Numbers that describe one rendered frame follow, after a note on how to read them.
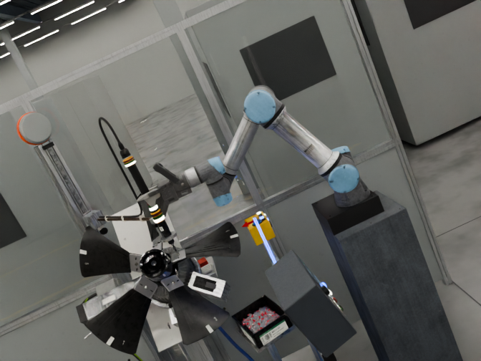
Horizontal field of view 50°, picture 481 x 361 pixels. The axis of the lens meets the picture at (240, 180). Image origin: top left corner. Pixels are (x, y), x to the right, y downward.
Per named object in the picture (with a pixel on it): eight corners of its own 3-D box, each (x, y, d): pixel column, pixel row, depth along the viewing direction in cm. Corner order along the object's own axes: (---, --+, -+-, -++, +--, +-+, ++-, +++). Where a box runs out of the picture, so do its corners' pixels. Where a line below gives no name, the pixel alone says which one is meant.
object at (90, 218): (88, 230, 258) (79, 215, 256) (99, 223, 262) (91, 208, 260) (96, 230, 250) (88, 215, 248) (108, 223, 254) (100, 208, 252)
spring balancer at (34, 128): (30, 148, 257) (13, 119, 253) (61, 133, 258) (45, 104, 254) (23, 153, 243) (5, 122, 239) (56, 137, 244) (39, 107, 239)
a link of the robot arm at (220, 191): (235, 193, 216) (225, 170, 213) (232, 203, 205) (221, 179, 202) (218, 200, 217) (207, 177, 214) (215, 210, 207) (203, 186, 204)
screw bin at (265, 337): (237, 329, 214) (230, 316, 212) (270, 307, 218) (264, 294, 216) (259, 351, 193) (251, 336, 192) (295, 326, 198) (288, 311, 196)
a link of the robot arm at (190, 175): (193, 168, 201) (192, 165, 208) (182, 173, 200) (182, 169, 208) (202, 185, 203) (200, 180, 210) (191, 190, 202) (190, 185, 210)
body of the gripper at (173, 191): (165, 206, 202) (193, 193, 203) (155, 187, 200) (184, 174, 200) (164, 200, 210) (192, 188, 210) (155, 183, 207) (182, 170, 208)
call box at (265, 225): (252, 237, 255) (243, 219, 252) (270, 228, 255) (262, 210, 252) (258, 248, 239) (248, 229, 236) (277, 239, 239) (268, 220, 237)
